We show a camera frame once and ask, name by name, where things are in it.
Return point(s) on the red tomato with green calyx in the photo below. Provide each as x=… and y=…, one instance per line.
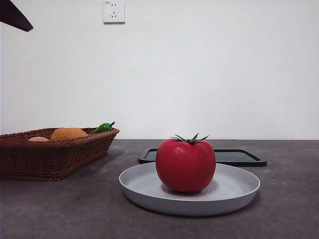
x=185, y=166

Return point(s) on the black rectangular tray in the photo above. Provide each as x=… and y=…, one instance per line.
x=236, y=156

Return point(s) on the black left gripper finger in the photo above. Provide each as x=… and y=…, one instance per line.
x=12, y=15

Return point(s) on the white wall socket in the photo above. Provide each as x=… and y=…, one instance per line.
x=114, y=15

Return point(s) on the brown wicker basket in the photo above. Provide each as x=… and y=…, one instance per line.
x=49, y=159

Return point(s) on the orange round fruit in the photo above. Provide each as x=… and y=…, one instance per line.
x=68, y=133

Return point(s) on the pale grey round plate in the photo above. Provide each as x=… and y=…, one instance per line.
x=139, y=184

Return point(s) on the green pepper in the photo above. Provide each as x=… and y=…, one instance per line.
x=101, y=128

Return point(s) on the pink peach-coloured fruit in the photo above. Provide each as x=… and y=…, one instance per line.
x=38, y=139

